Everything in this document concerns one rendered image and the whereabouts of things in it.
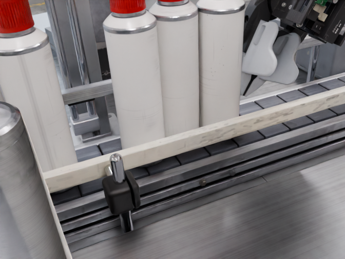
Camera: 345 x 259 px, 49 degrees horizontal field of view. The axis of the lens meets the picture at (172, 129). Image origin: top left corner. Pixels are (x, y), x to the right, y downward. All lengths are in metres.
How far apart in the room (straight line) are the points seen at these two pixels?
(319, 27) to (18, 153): 0.34
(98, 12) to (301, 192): 0.53
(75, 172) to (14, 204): 0.21
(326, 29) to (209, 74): 0.13
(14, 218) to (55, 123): 0.19
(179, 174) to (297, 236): 0.14
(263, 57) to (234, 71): 0.04
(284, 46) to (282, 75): 0.04
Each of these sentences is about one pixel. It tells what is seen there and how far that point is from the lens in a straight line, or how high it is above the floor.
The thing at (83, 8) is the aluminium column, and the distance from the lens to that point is 0.50.
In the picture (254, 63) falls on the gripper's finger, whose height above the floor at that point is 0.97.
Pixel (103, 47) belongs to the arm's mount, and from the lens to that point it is 0.75.
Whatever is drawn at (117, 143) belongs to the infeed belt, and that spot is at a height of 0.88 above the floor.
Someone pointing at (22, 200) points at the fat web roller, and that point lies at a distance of 0.19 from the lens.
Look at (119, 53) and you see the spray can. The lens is 0.37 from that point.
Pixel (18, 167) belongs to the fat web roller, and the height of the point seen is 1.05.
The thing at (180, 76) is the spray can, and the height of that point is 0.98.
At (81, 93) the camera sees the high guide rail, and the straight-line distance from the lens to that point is 0.43.
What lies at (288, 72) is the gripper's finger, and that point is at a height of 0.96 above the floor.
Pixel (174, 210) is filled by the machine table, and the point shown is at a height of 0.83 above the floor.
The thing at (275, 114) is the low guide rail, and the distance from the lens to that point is 0.47.
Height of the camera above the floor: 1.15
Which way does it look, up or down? 33 degrees down
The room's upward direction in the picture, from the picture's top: 3 degrees counter-clockwise
